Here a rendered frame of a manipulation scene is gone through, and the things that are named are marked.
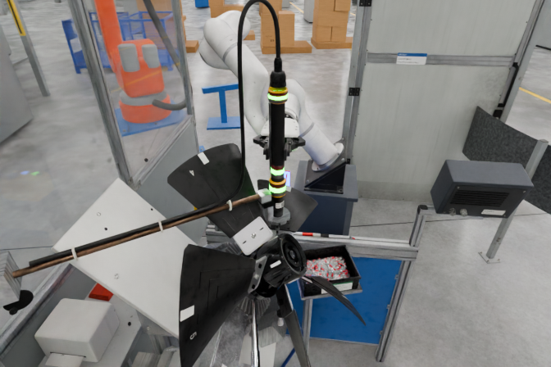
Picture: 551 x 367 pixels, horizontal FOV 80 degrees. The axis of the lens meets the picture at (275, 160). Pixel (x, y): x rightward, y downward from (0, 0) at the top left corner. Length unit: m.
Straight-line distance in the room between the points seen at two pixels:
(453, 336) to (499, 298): 0.49
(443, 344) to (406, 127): 1.51
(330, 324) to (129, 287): 1.26
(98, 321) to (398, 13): 2.34
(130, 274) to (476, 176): 1.11
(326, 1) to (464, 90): 6.42
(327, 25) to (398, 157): 6.40
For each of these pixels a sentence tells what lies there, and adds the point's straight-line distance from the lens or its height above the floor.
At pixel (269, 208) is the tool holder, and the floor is 1.31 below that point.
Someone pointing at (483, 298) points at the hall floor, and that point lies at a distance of 2.68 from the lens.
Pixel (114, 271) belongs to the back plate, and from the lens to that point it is 0.88.
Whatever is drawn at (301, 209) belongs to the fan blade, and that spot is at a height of 1.18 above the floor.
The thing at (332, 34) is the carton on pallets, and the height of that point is 0.32.
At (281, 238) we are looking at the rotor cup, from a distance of 0.86.
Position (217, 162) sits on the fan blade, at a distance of 0.90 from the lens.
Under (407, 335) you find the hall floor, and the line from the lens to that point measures 2.31.
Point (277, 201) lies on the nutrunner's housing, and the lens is 0.87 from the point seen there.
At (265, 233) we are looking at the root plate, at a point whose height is 1.25.
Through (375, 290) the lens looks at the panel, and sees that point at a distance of 1.72.
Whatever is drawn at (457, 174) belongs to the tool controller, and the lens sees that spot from 1.31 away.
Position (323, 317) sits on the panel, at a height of 0.31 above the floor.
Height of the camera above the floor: 1.86
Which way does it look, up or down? 31 degrees down
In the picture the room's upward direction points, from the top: straight up
